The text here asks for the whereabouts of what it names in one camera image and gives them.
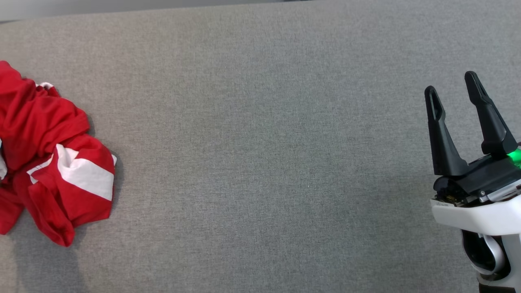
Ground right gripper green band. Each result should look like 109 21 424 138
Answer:
424 71 521 237

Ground red shorts with white stripes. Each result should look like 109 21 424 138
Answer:
0 133 118 247

